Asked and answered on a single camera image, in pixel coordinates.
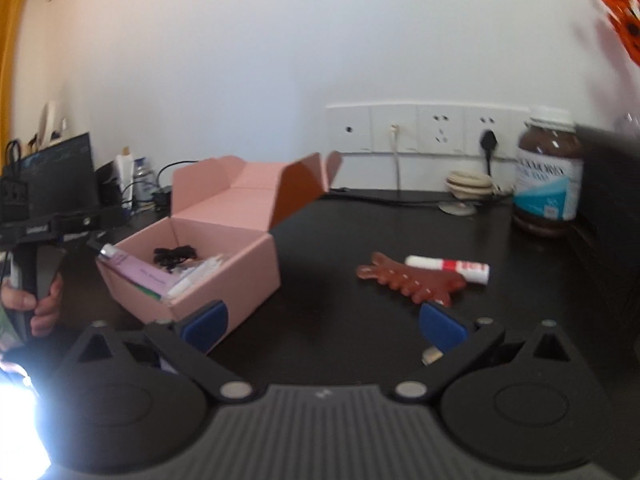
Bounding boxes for white tube with wooden cap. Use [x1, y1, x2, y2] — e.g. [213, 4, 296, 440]
[114, 147, 135, 207]

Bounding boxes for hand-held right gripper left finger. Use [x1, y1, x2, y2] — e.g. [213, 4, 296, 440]
[62, 300, 257, 403]

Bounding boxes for black power plug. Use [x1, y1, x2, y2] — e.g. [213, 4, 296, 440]
[479, 130, 500, 177]

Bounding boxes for black laptop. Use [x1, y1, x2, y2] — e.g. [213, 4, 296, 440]
[17, 132, 101, 222]

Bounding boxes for clear plastic bottle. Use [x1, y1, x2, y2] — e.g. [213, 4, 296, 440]
[132, 157, 156, 202]

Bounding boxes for lilac tube with silver cap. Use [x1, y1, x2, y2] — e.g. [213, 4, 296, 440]
[97, 244, 174, 302]

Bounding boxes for round white mirror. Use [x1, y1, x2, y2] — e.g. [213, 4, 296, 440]
[42, 101, 61, 142]

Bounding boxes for dark wooden desktop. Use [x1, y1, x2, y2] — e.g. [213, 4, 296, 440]
[0, 187, 640, 480]

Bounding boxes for black power cord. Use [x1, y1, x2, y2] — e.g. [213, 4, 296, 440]
[325, 187, 516, 207]

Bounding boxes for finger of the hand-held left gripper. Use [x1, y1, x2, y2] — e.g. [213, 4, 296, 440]
[86, 231, 112, 257]

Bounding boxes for small black speaker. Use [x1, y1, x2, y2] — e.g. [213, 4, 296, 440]
[95, 160, 124, 207]

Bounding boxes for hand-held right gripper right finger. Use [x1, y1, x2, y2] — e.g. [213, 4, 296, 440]
[390, 302, 583, 403]

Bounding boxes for pink cardboard box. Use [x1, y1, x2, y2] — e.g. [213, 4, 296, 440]
[96, 151, 344, 327]

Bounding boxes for white wall socket panel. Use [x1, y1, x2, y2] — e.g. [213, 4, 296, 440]
[326, 104, 531, 157]

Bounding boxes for white charging cable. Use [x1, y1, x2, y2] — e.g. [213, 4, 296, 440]
[389, 125, 402, 194]

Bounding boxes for white paper packets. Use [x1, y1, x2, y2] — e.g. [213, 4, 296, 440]
[167, 255, 232, 302]

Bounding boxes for beige suction cup holder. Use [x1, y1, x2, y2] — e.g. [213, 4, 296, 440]
[439, 170, 497, 217]

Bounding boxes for black looped cable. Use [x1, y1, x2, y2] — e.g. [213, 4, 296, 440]
[4, 140, 24, 179]

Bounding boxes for brown supplement bottle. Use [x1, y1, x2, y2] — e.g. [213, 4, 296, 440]
[512, 106, 585, 239]

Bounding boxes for black tangled cables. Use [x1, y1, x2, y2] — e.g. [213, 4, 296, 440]
[120, 159, 202, 212]

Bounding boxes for yellow curtain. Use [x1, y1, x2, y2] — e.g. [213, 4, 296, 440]
[0, 0, 40, 172]

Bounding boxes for person's left hand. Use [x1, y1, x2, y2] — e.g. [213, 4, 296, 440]
[0, 272, 64, 337]

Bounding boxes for orange artificial flowers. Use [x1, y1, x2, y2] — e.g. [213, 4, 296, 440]
[575, 0, 640, 67]

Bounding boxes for white red-striped tube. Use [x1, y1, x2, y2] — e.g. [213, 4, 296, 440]
[404, 255, 491, 284]

